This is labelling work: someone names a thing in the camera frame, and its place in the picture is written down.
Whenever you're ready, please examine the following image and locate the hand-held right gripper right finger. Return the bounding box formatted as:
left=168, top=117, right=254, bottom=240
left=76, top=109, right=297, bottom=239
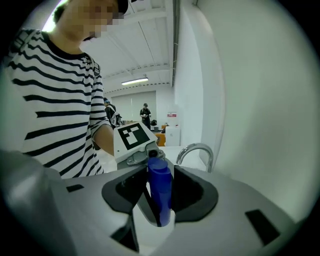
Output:
left=149, top=164, right=298, bottom=256

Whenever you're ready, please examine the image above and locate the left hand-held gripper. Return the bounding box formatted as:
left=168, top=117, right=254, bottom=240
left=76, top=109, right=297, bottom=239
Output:
left=113, top=122, right=167, bottom=171

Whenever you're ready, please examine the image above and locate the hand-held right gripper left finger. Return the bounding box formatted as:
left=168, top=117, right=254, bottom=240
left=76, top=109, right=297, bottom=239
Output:
left=46, top=165, right=149, bottom=256

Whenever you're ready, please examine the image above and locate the small blue object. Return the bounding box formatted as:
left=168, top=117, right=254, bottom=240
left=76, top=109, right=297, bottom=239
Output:
left=147, top=157, right=173, bottom=228

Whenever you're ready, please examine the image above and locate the person's left forearm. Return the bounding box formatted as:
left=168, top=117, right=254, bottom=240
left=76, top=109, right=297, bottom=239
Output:
left=93, top=123, right=116, bottom=156

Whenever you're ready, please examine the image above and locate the orange box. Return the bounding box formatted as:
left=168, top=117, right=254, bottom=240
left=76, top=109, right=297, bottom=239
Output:
left=154, top=133, right=167, bottom=147

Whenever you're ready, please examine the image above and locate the white water dispenser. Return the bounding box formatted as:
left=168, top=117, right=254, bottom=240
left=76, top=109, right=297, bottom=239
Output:
left=164, top=111, right=182, bottom=147

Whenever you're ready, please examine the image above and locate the ceiling light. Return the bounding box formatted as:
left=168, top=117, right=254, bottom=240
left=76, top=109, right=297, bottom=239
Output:
left=121, top=77, right=150, bottom=86

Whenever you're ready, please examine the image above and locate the chrome faucet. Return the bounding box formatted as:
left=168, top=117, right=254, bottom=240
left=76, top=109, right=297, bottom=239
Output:
left=176, top=142, right=215, bottom=173

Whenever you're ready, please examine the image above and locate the person's striped shirt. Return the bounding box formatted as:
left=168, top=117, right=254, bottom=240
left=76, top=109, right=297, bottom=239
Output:
left=4, top=28, right=112, bottom=180

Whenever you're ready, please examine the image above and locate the person's head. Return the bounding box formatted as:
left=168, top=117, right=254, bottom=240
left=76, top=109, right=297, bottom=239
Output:
left=51, top=0, right=132, bottom=55

